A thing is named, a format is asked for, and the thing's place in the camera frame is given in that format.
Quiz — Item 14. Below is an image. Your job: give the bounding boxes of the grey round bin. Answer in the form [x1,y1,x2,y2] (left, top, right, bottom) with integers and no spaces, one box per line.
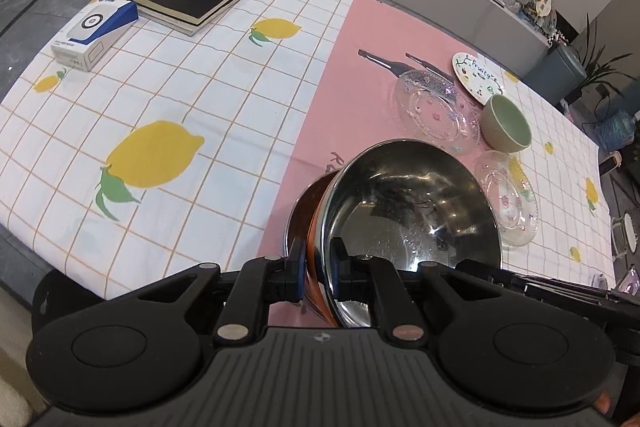
[520,44,587,104]

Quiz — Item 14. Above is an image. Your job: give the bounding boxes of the white and blue box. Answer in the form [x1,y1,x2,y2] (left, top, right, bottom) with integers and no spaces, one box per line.
[51,0,139,72]

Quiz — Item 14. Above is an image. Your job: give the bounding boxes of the smartphone with lit screen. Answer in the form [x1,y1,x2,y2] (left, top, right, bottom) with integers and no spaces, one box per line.
[617,264,640,299]

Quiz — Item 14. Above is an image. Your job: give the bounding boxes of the white fruit printed plate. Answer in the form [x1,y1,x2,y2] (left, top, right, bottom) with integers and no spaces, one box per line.
[451,52,506,104]

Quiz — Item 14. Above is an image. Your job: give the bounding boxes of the lemon printed tablecloth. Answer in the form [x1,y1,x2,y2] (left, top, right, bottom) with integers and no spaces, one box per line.
[0,0,617,304]

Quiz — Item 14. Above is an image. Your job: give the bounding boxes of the green potted plant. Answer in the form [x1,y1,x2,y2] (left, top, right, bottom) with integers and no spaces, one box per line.
[570,14,640,94]

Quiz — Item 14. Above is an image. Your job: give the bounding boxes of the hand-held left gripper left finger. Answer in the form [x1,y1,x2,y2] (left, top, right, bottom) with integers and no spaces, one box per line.
[127,239,307,344]

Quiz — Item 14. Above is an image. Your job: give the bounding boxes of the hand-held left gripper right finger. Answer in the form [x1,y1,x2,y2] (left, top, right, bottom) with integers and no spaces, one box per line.
[330,239,506,344]

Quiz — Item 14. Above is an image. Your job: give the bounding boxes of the large glass plate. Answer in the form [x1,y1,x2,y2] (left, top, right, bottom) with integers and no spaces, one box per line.
[392,68,483,156]

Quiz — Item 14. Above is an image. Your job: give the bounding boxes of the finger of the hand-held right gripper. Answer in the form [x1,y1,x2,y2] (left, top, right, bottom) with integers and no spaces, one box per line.
[505,274,609,308]

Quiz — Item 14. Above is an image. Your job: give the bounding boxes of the blue water bottle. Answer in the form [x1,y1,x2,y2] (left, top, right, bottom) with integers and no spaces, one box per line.
[597,109,640,152]

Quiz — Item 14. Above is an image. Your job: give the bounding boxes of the green bowl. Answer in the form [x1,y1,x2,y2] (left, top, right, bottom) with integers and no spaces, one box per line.
[480,94,532,154]

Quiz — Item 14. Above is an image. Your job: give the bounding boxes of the small glass plate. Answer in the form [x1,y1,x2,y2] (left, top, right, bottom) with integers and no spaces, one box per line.
[472,150,540,248]

